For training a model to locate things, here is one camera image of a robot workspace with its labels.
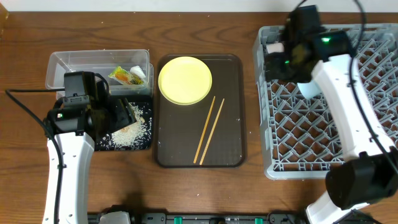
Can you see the brown serving tray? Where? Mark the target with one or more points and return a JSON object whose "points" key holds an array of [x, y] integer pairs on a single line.
{"points": [[178, 128]]}

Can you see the clear plastic bin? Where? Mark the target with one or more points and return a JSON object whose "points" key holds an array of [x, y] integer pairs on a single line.
{"points": [[104, 63]]}

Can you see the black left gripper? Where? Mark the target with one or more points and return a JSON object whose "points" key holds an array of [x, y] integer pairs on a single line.
{"points": [[125, 116]]}

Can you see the light blue bowl with rice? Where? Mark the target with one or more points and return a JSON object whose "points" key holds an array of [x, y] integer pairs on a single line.
{"points": [[309, 90]]}

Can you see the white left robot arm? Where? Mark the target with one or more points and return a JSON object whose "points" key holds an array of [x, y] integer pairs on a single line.
{"points": [[75, 123]]}

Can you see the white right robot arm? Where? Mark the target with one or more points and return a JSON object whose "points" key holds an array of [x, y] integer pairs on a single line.
{"points": [[369, 173]]}

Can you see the yellow plate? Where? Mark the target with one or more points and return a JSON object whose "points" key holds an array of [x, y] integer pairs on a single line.
{"points": [[185, 80]]}

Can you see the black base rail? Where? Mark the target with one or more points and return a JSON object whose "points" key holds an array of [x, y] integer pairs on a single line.
{"points": [[125, 216]]}

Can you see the green snack wrapper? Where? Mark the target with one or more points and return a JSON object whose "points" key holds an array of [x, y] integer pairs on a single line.
{"points": [[124, 77]]}

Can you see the black tray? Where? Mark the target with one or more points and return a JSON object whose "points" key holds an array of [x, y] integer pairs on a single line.
{"points": [[140, 140]]}

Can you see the grey dishwasher rack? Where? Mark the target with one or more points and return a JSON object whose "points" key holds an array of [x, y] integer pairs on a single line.
{"points": [[299, 139]]}

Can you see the pile of white rice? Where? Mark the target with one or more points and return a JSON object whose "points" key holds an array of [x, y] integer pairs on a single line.
{"points": [[132, 130]]}

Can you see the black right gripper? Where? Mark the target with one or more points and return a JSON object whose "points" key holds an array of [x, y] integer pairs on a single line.
{"points": [[277, 66]]}

